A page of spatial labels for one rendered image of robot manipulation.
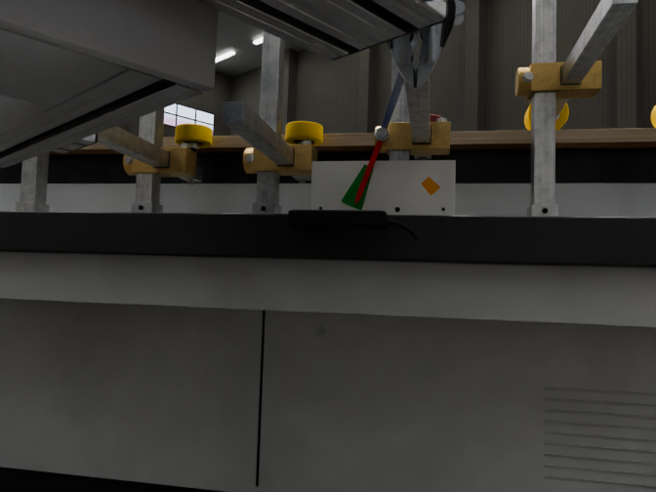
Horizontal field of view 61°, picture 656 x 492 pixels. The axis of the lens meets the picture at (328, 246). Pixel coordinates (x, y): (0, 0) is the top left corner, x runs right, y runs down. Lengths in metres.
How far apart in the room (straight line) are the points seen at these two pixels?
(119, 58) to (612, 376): 1.14
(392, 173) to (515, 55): 10.75
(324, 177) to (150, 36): 0.76
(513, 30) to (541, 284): 10.99
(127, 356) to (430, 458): 0.73
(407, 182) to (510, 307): 0.28
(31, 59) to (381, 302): 0.81
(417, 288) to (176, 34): 0.78
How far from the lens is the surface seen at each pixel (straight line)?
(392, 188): 1.01
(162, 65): 0.30
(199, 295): 1.11
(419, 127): 0.92
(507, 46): 11.88
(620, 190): 1.29
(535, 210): 1.02
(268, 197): 1.06
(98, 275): 1.22
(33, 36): 0.29
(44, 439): 1.58
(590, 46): 0.93
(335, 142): 1.23
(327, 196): 1.02
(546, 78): 1.07
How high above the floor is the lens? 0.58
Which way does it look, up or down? 4 degrees up
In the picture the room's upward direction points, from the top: 2 degrees clockwise
